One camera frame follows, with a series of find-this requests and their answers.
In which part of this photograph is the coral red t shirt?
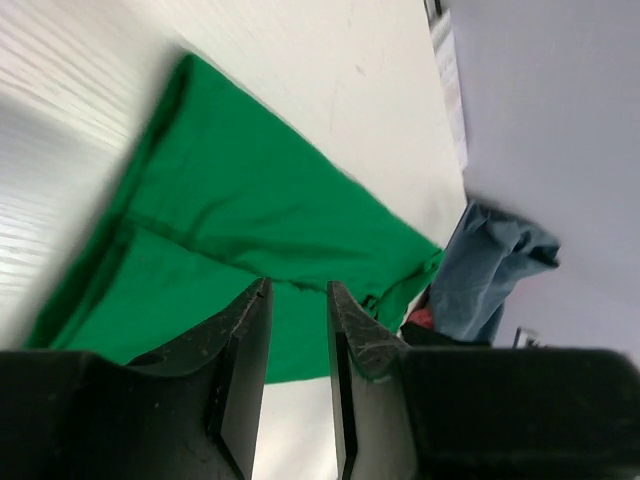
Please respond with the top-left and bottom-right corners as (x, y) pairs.
(407, 307), (434, 330)

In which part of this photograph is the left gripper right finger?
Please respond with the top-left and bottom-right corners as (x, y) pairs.
(327, 282), (639, 479)

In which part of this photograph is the green polo shirt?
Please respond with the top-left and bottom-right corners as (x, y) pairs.
(27, 54), (443, 383)

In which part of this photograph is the white printed label strip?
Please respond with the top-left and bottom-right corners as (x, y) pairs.
(431, 10), (468, 171)

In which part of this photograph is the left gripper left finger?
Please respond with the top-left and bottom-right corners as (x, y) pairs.
(1, 278), (273, 479)

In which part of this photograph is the blue-grey t shirt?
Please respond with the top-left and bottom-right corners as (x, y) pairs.
(429, 200), (560, 343)

